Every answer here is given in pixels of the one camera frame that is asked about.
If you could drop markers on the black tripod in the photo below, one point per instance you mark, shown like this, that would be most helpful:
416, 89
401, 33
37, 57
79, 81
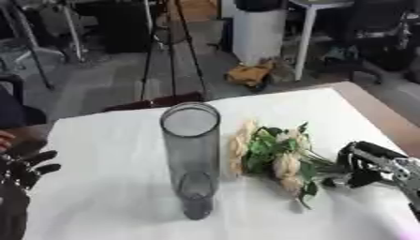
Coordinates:
171, 47

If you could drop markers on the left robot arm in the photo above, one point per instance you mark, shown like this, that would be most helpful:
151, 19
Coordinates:
12, 215

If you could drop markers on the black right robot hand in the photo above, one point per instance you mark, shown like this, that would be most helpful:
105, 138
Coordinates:
366, 178

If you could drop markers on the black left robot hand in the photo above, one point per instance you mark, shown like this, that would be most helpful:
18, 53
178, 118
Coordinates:
22, 170

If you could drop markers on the grey metal-frame chair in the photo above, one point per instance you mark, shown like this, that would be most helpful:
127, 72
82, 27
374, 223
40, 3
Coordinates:
49, 28

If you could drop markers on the grey glass cylinder vase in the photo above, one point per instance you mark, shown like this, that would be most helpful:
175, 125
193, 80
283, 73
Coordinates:
191, 156

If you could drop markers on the person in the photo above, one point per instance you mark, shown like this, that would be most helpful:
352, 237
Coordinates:
13, 114

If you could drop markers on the dark red chair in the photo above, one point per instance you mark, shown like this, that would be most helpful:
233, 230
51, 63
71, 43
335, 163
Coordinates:
158, 101

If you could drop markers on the black cabinet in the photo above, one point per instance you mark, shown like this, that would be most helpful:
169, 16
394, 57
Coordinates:
127, 28

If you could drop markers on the person's hand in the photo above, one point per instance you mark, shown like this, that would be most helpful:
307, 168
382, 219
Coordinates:
4, 140

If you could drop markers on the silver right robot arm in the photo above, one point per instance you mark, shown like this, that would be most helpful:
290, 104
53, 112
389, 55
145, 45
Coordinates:
409, 181

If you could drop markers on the cream rose bouquet green leaves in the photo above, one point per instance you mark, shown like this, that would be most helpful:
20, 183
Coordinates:
262, 150

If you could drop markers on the black office chair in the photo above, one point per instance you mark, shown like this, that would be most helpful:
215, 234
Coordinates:
377, 37

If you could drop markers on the white table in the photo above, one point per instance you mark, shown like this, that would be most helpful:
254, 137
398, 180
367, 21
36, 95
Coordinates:
307, 31

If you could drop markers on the white cylindrical bin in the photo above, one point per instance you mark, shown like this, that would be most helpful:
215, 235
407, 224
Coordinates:
258, 34

